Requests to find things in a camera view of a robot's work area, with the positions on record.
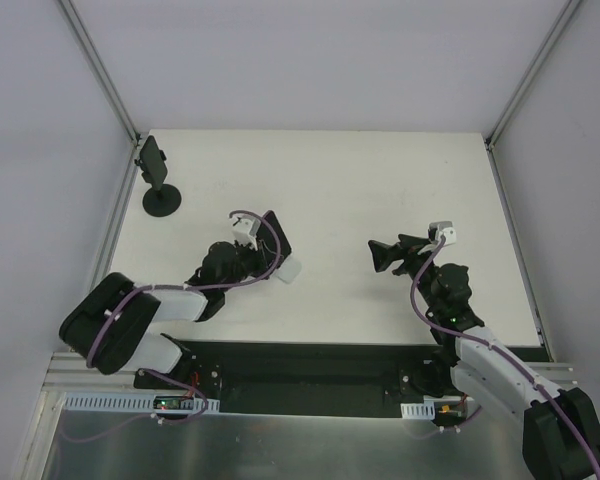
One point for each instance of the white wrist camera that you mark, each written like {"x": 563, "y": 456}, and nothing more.
{"x": 244, "y": 227}
{"x": 442, "y": 231}

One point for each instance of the black smartphone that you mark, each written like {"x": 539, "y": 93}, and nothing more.
{"x": 152, "y": 162}

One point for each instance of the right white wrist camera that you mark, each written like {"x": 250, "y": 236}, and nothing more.
{"x": 442, "y": 231}

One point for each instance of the white cable duct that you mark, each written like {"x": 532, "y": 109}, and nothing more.
{"x": 136, "y": 403}
{"x": 418, "y": 411}

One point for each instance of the right aluminium frame post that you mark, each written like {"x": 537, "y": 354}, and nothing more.
{"x": 549, "y": 43}

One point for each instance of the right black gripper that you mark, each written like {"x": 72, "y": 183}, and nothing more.
{"x": 408, "y": 257}

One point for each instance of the left white cable duct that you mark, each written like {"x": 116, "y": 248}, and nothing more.
{"x": 136, "y": 403}

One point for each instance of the black round-base phone stand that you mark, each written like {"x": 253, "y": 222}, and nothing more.
{"x": 161, "y": 203}

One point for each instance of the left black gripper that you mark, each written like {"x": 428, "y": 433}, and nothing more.
{"x": 272, "y": 240}

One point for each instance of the left aluminium frame post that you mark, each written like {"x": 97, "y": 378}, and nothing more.
{"x": 79, "y": 30}

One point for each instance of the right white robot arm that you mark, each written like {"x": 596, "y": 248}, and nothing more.
{"x": 559, "y": 428}

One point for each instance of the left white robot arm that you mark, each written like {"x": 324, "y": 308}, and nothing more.
{"x": 110, "y": 327}

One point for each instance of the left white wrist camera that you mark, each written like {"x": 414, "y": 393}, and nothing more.
{"x": 244, "y": 227}

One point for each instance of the silver folding phone stand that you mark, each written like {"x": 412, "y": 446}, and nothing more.
{"x": 289, "y": 270}

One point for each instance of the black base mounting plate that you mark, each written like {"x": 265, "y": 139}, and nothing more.
{"x": 337, "y": 380}

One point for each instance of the aluminium frame post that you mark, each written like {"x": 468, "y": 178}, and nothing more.
{"x": 549, "y": 43}
{"x": 79, "y": 30}

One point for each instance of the right white cable duct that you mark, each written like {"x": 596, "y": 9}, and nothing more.
{"x": 418, "y": 411}

